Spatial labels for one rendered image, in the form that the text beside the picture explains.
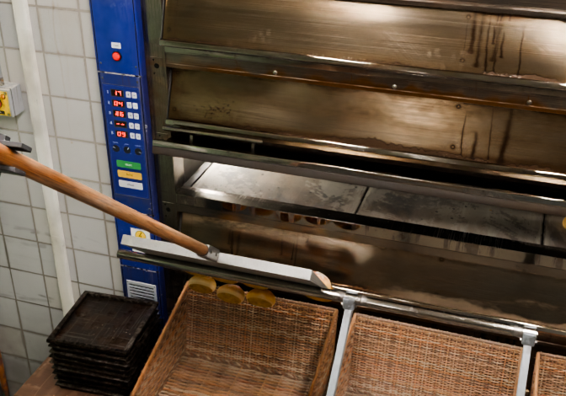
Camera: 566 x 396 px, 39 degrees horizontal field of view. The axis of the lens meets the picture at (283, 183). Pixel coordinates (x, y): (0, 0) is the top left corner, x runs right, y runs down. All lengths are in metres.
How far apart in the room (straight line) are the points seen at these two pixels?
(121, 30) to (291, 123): 0.59
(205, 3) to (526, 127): 0.99
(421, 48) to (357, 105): 0.27
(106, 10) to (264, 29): 0.50
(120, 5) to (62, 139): 0.58
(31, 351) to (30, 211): 0.71
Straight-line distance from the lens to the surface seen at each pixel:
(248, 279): 2.30
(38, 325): 3.43
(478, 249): 2.50
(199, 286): 2.71
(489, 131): 2.33
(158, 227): 1.77
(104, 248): 3.00
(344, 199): 2.67
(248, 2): 2.38
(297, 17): 2.33
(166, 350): 2.79
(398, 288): 2.62
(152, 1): 2.49
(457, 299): 2.60
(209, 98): 2.51
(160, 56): 2.54
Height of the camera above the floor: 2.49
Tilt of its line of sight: 28 degrees down
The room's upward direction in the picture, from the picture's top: straight up
